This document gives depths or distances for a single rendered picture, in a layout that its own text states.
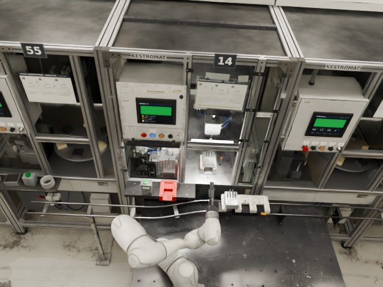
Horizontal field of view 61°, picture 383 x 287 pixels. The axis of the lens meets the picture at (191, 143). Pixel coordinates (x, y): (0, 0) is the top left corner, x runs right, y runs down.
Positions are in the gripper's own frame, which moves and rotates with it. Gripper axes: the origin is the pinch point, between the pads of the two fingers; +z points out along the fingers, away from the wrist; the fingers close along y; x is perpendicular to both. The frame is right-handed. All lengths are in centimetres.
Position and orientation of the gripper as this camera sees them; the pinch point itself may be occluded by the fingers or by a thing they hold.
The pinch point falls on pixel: (211, 188)
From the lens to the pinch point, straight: 229.9
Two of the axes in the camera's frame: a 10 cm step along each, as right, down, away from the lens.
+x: -10.0, -0.5, -0.2
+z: 0.2, -7.0, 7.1
